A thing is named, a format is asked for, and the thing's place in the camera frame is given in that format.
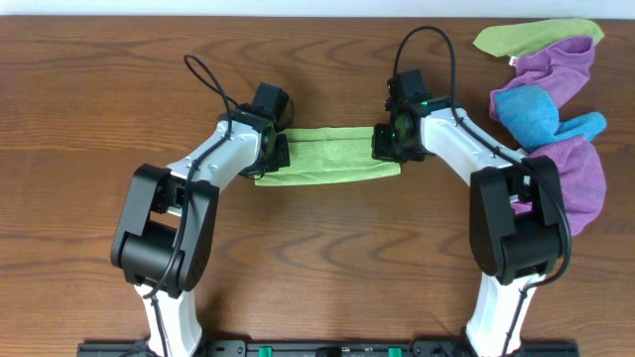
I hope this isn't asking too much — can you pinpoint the olive green cloth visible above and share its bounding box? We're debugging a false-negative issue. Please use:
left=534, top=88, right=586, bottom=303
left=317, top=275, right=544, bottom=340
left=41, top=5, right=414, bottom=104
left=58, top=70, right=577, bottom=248
left=473, top=18, right=604, bottom=58

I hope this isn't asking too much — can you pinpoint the purple cloth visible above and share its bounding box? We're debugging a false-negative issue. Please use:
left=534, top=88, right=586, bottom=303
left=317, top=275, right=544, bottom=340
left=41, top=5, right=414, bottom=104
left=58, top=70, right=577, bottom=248
left=489, top=36, right=595, bottom=121
left=529, top=135, right=606, bottom=236

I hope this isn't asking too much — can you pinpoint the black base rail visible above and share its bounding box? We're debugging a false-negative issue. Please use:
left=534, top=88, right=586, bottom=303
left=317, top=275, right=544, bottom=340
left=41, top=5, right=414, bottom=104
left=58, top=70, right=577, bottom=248
left=76, top=339, right=580, bottom=357

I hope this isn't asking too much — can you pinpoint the upper purple cloth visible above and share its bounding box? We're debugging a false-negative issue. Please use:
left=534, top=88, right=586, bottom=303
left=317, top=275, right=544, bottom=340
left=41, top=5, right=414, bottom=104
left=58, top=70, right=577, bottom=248
left=489, top=36, right=595, bottom=121

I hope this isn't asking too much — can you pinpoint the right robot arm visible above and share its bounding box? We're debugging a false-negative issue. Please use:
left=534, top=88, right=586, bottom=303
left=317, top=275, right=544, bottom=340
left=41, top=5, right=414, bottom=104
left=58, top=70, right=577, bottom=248
left=372, top=94, right=571, bottom=356

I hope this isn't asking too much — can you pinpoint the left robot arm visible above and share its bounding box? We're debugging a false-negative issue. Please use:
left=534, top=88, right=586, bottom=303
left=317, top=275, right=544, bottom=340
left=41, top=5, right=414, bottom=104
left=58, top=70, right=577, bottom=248
left=110, top=103, right=294, bottom=356

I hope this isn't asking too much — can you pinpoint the lower purple cloth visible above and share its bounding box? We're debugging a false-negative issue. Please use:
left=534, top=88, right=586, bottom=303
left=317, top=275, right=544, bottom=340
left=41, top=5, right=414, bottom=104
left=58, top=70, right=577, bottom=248
left=529, top=135, right=606, bottom=236

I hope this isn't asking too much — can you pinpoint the bright green cloth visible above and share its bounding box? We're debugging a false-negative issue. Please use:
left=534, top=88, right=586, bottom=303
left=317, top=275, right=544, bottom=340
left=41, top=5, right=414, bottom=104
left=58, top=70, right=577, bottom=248
left=255, top=127, right=401, bottom=186

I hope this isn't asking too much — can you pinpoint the blue cloth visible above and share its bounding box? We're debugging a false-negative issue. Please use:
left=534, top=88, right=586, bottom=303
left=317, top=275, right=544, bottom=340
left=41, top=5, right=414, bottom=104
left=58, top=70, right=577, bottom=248
left=494, top=85, right=607, bottom=153

